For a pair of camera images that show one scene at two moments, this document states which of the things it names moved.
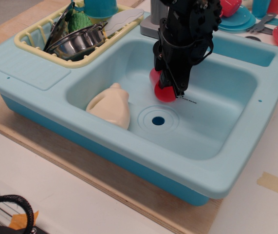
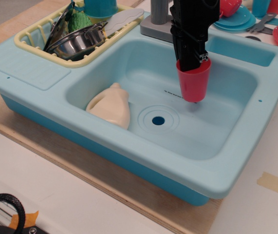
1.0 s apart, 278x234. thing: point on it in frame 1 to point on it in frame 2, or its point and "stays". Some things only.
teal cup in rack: x=99 y=9 stays
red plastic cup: x=166 y=94 to x=194 y=83
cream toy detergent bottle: x=112 y=105 stays
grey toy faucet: x=150 y=26 stays
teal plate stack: x=237 y=23 stays
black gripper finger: x=165 y=80 to x=190 y=53
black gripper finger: x=159 y=62 to x=178 y=47
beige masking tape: x=277 y=185 stays
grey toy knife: x=122 y=19 stays
